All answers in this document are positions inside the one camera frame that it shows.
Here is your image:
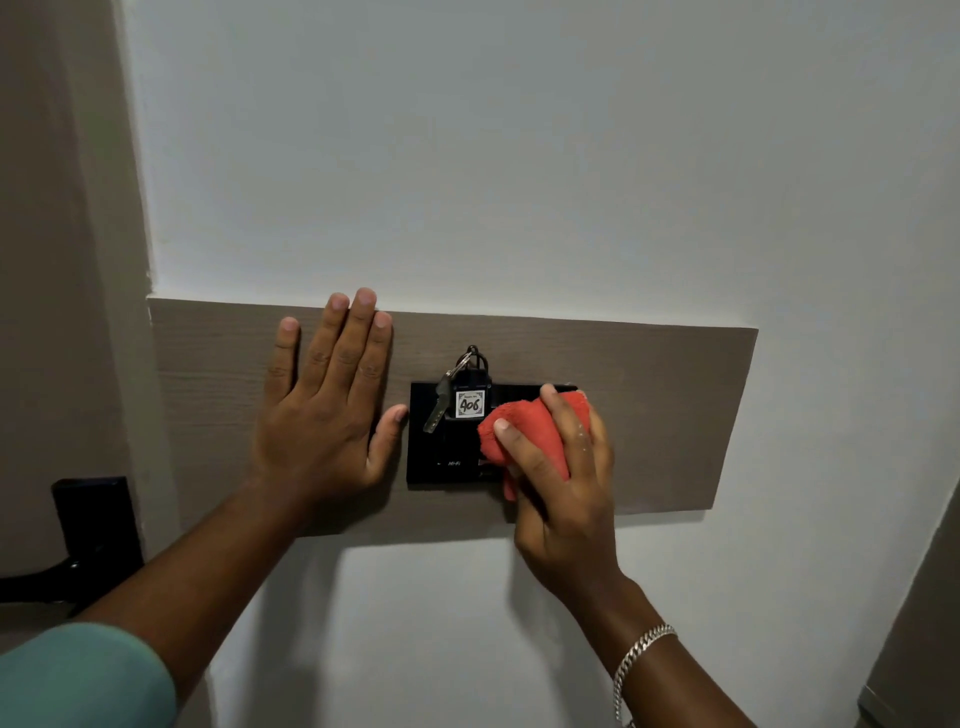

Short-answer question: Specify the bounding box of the person's left forearm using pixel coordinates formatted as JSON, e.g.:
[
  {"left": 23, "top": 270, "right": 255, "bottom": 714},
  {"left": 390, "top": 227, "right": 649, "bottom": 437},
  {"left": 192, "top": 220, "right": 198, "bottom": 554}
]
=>
[{"left": 73, "top": 480, "right": 339, "bottom": 706}]

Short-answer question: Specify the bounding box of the silver chain bracelet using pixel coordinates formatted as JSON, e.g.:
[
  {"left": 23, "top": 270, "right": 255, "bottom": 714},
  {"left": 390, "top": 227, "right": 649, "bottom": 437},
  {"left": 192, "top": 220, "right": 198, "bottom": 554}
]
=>
[{"left": 612, "top": 624, "right": 679, "bottom": 728}]

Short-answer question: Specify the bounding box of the grey-brown cabinet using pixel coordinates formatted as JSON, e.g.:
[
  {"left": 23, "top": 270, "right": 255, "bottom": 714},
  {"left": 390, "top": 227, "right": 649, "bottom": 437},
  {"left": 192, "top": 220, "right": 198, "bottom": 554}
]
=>
[{"left": 856, "top": 480, "right": 960, "bottom": 728}]

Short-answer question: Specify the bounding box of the black door handle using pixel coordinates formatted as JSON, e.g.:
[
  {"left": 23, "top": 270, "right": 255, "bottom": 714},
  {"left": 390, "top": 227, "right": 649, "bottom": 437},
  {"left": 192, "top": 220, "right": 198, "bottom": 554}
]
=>
[{"left": 0, "top": 477, "right": 146, "bottom": 621}]

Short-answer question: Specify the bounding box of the black key tag white label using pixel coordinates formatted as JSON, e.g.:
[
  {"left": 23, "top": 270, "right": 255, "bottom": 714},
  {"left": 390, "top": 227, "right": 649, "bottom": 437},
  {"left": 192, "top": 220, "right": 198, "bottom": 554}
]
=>
[{"left": 447, "top": 366, "right": 493, "bottom": 445}]

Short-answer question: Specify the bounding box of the red cleaning cloth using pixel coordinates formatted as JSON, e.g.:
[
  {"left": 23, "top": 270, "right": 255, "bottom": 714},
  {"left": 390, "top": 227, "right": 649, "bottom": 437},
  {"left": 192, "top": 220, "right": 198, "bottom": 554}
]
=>
[{"left": 477, "top": 390, "right": 594, "bottom": 502}]

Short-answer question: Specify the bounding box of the silver metal key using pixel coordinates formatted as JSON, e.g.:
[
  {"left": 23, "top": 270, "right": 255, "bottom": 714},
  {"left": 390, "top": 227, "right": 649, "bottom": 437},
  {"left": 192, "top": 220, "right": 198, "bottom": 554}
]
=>
[{"left": 423, "top": 363, "right": 475, "bottom": 435}]

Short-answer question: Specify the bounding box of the teal shirt sleeve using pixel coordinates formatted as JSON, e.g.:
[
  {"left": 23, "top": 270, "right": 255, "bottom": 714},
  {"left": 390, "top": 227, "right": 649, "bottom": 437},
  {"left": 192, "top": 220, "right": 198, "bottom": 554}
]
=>
[{"left": 0, "top": 621, "right": 180, "bottom": 728}]

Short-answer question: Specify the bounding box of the grey wooden wall panel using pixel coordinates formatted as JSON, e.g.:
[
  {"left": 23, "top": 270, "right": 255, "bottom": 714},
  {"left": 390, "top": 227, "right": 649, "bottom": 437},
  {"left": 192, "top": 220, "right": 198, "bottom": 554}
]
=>
[{"left": 147, "top": 297, "right": 759, "bottom": 540}]

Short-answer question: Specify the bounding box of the beige door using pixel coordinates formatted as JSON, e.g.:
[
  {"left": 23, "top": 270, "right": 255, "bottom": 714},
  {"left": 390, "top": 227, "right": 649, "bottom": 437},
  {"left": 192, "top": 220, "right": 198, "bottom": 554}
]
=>
[{"left": 0, "top": 0, "right": 155, "bottom": 655}]

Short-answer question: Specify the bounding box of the person's left hand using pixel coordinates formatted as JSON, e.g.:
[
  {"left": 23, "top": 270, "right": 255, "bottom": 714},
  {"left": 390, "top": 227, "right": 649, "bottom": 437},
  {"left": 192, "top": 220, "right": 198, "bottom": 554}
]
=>
[{"left": 249, "top": 288, "right": 410, "bottom": 526}]

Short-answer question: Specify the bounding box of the person's right forearm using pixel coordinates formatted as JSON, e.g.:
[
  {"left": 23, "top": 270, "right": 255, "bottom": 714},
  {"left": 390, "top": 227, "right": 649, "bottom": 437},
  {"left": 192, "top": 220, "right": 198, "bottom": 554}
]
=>
[{"left": 570, "top": 572, "right": 756, "bottom": 728}]

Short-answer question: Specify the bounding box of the black wall switch panel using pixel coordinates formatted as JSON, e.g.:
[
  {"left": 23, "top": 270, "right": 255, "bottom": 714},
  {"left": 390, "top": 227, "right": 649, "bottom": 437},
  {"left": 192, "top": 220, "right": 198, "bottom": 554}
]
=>
[{"left": 407, "top": 381, "right": 579, "bottom": 492}]

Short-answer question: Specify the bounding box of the person's right hand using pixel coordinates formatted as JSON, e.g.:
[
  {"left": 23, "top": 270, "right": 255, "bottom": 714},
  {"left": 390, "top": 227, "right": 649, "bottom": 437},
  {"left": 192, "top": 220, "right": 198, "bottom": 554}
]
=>
[{"left": 491, "top": 384, "right": 627, "bottom": 601}]

